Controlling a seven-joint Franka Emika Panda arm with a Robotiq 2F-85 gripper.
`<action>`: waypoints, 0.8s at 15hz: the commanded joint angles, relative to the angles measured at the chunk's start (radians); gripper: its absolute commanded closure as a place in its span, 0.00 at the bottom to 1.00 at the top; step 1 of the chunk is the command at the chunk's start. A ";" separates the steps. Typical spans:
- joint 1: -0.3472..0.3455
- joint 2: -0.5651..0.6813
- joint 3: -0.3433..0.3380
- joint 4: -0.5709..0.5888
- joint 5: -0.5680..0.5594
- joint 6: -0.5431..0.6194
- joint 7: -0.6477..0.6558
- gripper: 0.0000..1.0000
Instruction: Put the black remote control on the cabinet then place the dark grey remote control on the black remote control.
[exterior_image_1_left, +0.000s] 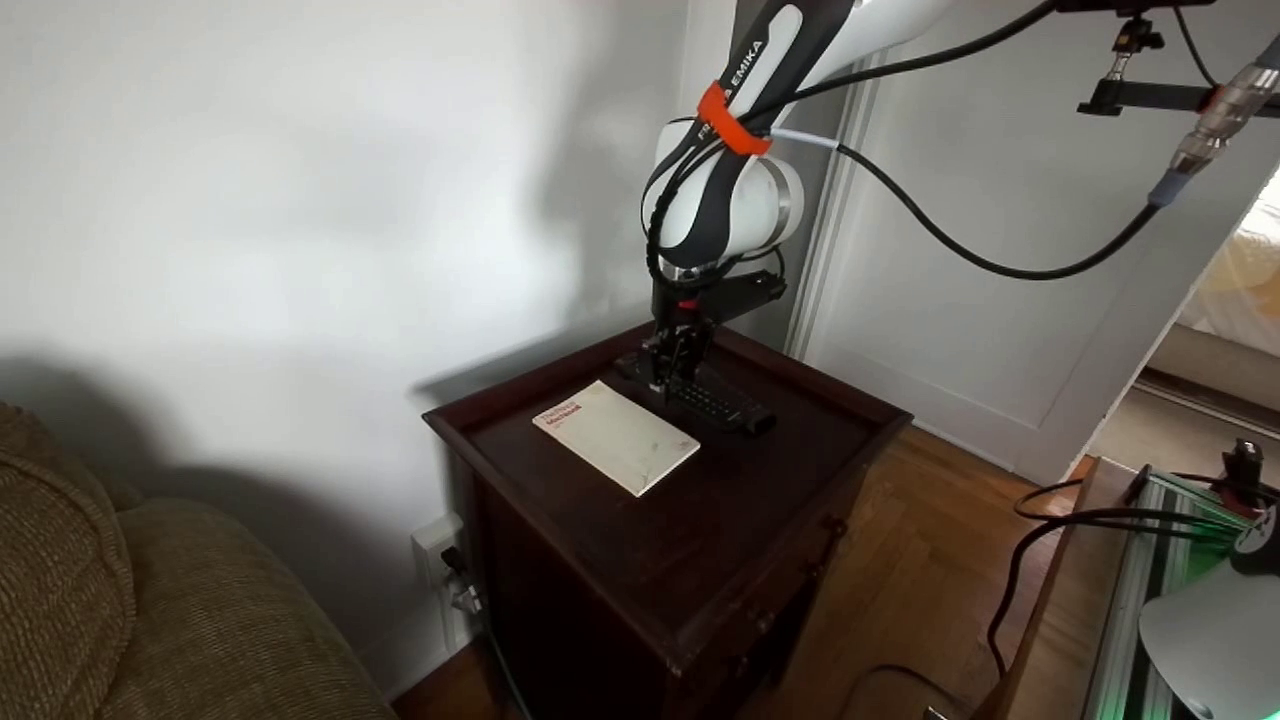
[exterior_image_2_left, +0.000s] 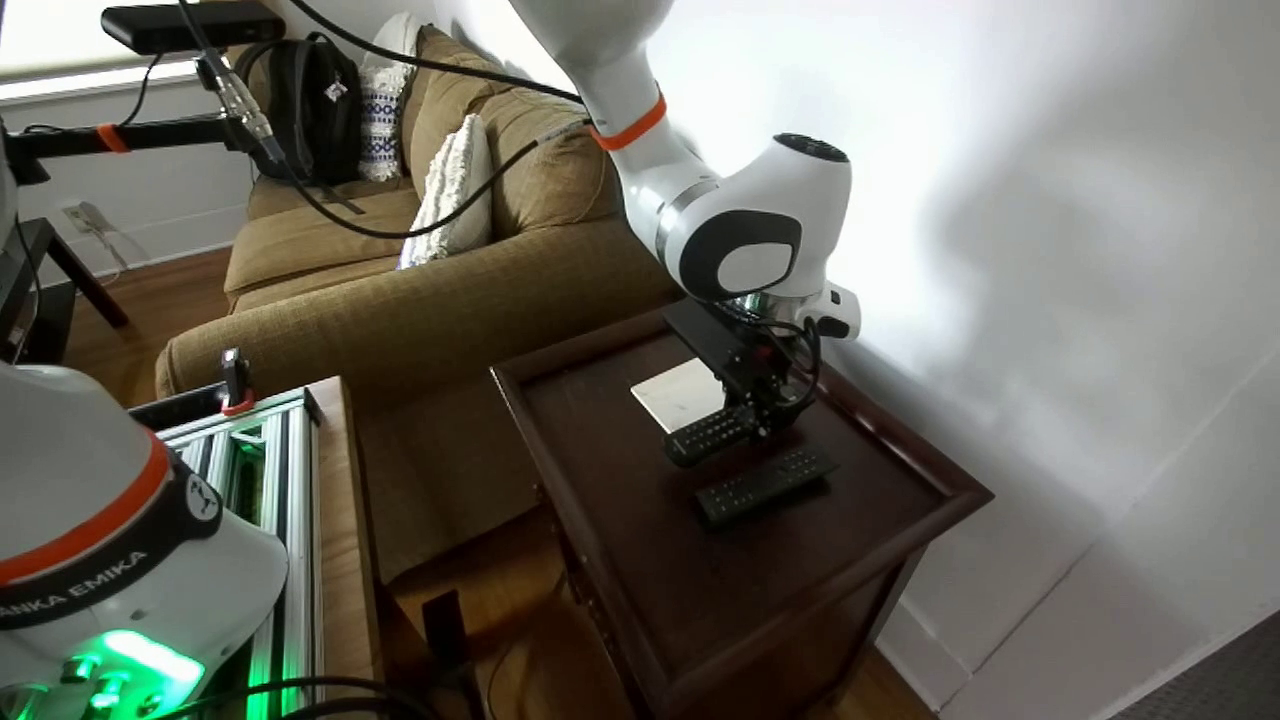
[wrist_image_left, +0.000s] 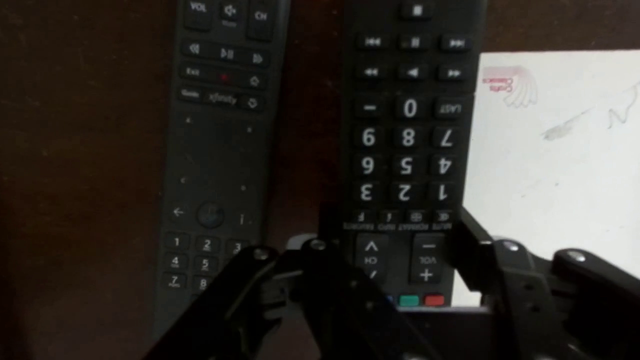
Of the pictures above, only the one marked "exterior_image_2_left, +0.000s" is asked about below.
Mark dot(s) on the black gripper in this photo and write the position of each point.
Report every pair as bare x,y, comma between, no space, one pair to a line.
774,353

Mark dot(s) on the dark grey remote control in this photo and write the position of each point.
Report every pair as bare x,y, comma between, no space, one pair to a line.
766,486

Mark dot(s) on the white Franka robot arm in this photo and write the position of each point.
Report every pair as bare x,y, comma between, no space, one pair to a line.
745,201

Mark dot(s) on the dark wooden cabinet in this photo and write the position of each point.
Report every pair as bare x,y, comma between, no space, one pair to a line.
745,584

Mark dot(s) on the white booklet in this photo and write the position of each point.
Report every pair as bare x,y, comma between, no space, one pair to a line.
676,396

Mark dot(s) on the white knitted pillow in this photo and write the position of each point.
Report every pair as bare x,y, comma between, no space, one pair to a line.
450,201

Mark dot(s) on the brown fabric sofa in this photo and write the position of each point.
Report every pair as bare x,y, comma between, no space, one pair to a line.
401,306

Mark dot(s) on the wooden board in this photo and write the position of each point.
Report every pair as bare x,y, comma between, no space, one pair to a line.
345,532

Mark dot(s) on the blue white patterned cushion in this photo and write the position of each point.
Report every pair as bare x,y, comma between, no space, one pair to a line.
382,142

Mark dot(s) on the white cloth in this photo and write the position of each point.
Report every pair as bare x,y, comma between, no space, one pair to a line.
392,52

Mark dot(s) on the black backpack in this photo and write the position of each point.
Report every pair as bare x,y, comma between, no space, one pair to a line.
323,114

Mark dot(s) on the black stand with orange tape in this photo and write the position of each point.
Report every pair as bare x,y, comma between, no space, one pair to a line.
145,133

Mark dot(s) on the black side table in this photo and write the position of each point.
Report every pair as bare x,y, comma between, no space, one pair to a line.
25,264

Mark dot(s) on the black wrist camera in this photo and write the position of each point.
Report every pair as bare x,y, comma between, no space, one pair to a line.
707,334

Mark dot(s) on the aluminium robot frame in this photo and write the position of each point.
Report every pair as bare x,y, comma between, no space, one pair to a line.
274,494

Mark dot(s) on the white wall outlet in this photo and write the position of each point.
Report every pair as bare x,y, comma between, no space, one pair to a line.
80,216

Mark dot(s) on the black stereo camera bar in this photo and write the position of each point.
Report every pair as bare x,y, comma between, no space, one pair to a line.
160,26

